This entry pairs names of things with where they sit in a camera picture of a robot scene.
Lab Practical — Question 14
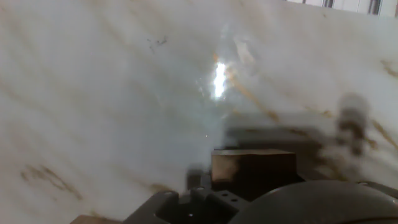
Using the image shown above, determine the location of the white marble pattern board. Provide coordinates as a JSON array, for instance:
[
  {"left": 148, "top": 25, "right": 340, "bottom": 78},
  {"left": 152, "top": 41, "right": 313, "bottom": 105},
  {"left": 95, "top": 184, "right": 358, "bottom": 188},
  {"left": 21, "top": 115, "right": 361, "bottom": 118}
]
[{"left": 0, "top": 0, "right": 398, "bottom": 224}]

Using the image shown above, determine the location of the light wooden cube block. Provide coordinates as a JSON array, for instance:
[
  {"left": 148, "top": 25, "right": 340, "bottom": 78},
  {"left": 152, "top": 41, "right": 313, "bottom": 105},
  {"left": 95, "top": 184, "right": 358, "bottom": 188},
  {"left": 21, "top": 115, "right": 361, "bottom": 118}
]
[
  {"left": 70, "top": 214, "right": 123, "bottom": 224},
  {"left": 210, "top": 148, "right": 304, "bottom": 202}
]

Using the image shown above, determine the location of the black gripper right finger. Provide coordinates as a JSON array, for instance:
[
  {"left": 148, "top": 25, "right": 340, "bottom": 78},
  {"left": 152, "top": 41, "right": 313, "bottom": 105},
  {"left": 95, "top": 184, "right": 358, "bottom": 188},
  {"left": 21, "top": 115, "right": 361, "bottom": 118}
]
[{"left": 357, "top": 180, "right": 398, "bottom": 200}]

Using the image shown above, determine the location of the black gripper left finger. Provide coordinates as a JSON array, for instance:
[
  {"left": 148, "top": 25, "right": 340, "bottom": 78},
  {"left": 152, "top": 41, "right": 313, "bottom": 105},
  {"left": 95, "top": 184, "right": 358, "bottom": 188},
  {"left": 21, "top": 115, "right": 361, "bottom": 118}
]
[{"left": 123, "top": 175, "right": 249, "bottom": 224}]

